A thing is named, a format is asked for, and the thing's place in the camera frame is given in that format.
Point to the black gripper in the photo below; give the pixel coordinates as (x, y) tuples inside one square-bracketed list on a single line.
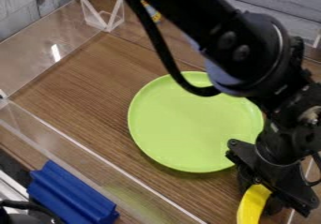
[(284, 179)]

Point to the yellow banana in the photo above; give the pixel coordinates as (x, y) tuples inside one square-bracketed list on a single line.
[(252, 204)]

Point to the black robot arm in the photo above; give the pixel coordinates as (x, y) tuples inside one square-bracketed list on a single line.
[(255, 62)]

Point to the green plate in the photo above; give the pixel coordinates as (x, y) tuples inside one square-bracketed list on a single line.
[(183, 130)]

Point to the blue plastic block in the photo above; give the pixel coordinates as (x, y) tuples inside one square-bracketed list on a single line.
[(69, 197)]

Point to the yellow labelled tin can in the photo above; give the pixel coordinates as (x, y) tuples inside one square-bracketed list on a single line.
[(155, 13)]

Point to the clear acrylic corner bracket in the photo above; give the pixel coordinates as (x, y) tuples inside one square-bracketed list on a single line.
[(104, 20)]

